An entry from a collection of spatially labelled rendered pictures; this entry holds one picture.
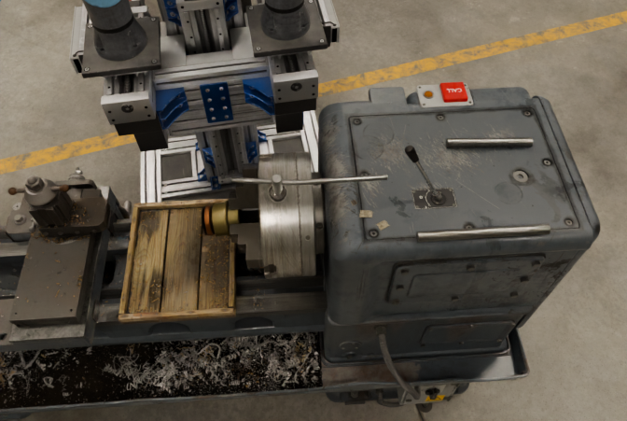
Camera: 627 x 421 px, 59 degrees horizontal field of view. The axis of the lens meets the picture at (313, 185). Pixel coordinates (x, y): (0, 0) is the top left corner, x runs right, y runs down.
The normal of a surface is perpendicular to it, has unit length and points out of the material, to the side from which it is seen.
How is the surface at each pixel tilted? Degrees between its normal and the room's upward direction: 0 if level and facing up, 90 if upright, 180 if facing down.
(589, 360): 0
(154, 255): 0
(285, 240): 54
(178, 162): 0
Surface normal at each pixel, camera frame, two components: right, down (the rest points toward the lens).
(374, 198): 0.00, -0.57
